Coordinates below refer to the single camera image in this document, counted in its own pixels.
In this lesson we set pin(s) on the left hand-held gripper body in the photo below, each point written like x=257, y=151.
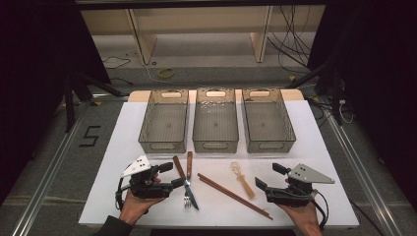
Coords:
x=144, y=188

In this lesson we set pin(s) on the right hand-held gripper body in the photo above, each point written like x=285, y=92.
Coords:
x=295, y=195

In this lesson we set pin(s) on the smoky clear plastic bin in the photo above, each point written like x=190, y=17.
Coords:
x=165, y=126
x=215, y=126
x=267, y=126

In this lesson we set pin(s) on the person's left hand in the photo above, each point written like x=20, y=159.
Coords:
x=136, y=208

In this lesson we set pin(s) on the person's right hand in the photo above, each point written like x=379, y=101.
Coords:
x=306, y=218

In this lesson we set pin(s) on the white table cover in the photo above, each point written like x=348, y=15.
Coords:
x=223, y=211

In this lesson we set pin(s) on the black metal stand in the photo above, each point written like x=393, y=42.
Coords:
x=336, y=98
x=69, y=108

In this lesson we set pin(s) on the yellow tape roll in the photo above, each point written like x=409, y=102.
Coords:
x=166, y=72

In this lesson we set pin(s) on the light wooden desk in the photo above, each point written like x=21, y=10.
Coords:
x=146, y=42

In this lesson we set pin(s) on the dark curtain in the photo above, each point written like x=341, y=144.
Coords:
x=377, y=65
x=32, y=65

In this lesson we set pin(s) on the aluminium floor rail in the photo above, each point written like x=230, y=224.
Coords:
x=364, y=183
x=46, y=183

